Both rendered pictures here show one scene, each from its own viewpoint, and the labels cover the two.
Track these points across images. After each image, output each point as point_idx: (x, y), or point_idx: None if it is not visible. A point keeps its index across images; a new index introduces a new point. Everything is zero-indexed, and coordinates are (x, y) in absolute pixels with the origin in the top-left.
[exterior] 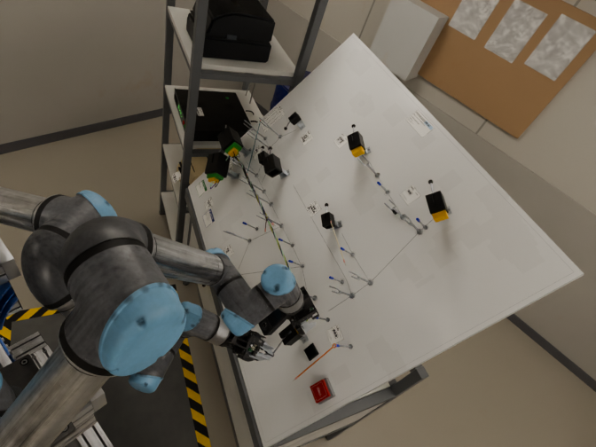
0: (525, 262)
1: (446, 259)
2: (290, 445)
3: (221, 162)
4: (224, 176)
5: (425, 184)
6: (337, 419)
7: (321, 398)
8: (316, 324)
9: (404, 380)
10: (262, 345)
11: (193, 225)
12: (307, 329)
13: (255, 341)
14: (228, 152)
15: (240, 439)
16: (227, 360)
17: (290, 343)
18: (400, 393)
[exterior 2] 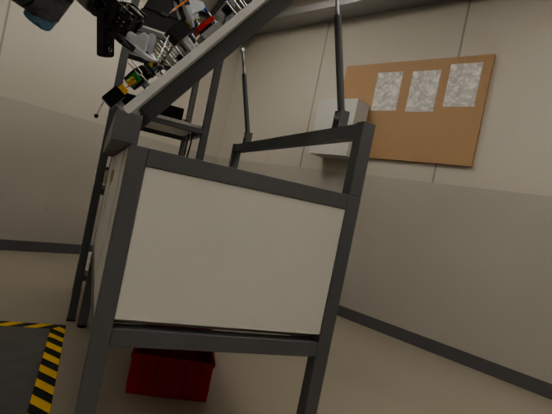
0: None
1: None
2: (181, 252)
3: (141, 70)
4: (143, 78)
5: None
6: (250, 172)
7: (203, 21)
8: (204, 6)
9: (351, 155)
10: (141, 16)
11: (103, 148)
12: (194, 7)
13: (133, 8)
14: (149, 63)
15: (98, 285)
16: (107, 217)
17: (176, 34)
18: (352, 181)
